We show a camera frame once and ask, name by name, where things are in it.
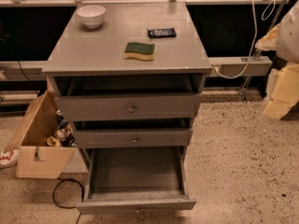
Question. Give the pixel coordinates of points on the metal stand pole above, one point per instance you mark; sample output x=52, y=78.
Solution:
x=280, y=45

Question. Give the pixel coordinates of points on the grey middle drawer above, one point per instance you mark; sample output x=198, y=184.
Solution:
x=134, y=138

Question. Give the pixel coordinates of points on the grey top drawer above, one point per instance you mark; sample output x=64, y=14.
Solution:
x=122, y=107

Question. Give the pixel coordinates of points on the white ceramic bowl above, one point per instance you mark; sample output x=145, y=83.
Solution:
x=92, y=16

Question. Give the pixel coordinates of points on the green and yellow sponge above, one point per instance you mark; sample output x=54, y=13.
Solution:
x=139, y=51

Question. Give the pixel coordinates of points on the grey open bottom drawer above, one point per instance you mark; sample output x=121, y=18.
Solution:
x=136, y=179

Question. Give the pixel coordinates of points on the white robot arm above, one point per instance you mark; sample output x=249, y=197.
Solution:
x=290, y=35

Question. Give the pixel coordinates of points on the red and white shoe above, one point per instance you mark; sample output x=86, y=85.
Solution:
x=8, y=158

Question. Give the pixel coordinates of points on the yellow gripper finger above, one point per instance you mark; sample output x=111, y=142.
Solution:
x=282, y=92
x=269, y=41

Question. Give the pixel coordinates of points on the black snack bar packet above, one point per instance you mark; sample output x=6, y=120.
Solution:
x=161, y=33

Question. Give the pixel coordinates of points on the open cardboard box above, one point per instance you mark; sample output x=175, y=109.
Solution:
x=36, y=158

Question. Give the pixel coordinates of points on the items inside cardboard box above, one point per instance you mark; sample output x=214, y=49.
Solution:
x=63, y=137

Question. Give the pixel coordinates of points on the grey wooden drawer cabinet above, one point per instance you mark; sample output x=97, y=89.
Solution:
x=91, y=63

